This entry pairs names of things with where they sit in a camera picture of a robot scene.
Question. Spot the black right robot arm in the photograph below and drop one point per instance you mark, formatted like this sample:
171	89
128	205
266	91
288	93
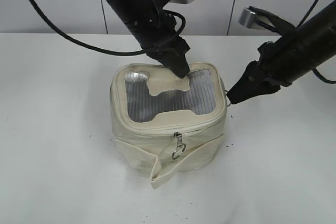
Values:
318	35

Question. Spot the cream zippered bag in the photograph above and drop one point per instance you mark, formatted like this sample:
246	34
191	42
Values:
164	125

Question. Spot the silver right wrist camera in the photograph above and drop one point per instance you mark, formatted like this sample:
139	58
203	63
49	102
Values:
259	19

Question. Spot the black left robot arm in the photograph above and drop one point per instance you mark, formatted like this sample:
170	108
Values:
137	11

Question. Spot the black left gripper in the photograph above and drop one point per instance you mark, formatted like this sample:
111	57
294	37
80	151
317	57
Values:
164	43

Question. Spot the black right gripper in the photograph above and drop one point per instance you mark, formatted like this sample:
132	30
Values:
280	63

